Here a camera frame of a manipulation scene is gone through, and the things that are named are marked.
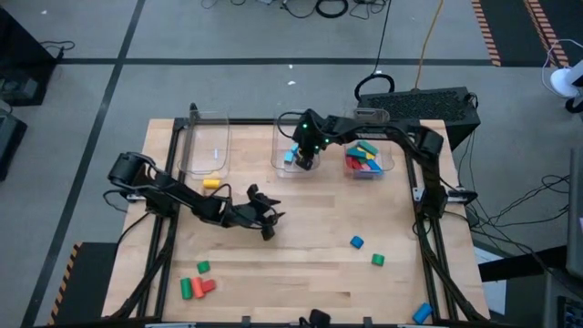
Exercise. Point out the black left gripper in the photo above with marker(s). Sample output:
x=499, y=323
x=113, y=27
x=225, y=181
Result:
x=248, y=214

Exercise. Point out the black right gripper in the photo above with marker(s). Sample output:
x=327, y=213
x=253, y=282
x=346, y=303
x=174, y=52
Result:
x=314, y=132

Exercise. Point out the red long block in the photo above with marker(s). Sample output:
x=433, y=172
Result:
x=358, y=165
x=350, y=162

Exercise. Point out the teal long block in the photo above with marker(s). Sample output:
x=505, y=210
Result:
x=355, y=153

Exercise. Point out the yellow long block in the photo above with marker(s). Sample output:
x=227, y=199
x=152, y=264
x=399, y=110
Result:
x=365, y=154

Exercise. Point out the pink block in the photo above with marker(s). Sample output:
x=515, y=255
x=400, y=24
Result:
x=365, y=168

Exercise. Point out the blue long block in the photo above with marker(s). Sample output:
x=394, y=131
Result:
x=375, y=165

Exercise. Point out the small green block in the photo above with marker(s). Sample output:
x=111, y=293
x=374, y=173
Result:
x=377, y=259
x=203, y=267

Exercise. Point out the green cylinder block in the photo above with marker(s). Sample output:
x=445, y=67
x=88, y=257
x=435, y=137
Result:
x=186, y=289

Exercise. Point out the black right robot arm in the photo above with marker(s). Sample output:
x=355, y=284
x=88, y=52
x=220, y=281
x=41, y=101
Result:
x=373, y=134

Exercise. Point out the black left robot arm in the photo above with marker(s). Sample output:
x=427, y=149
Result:
x=182, y=197

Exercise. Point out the clear plastic bin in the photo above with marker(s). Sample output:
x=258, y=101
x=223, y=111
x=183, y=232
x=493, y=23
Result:
x=205, y=136
x=278, y=167
x=387, y=155

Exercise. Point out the yellow cylinder block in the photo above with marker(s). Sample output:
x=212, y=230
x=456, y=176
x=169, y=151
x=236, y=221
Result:
x=211, y=184

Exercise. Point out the dark rounded object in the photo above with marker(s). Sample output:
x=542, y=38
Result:
x=319, y=318

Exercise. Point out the black perforated computer case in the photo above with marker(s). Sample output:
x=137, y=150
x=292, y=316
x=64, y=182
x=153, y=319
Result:
x=432, y=107

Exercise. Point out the black hazard-striped floor mat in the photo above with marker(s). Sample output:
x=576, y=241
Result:
x=485, y=32
x=91, y=282
x=546, y=32

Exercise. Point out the black floor bar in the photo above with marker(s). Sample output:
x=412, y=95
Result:
x=510, y=269

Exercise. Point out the white stand base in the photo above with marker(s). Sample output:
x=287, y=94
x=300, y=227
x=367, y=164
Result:
x=562, y=82

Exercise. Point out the dark grey case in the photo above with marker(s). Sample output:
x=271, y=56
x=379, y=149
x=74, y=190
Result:
x=11, y=146

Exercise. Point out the black caster base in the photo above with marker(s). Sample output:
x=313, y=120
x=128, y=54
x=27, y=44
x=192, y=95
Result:
x=575, y=105

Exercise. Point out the grey monitor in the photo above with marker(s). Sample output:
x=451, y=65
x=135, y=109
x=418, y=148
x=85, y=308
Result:
x=576, y=214

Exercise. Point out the black cabinet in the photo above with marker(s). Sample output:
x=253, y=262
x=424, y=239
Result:
x=23, y=54

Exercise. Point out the black aluminium table frame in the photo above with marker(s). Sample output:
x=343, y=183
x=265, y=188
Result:
x=248, y=121

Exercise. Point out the silver right arm base bracket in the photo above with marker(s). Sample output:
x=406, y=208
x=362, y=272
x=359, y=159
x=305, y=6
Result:
x=418, y=193

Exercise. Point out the silver left arm base bracket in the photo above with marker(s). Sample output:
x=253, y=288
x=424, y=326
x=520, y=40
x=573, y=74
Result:
x=132, y=197

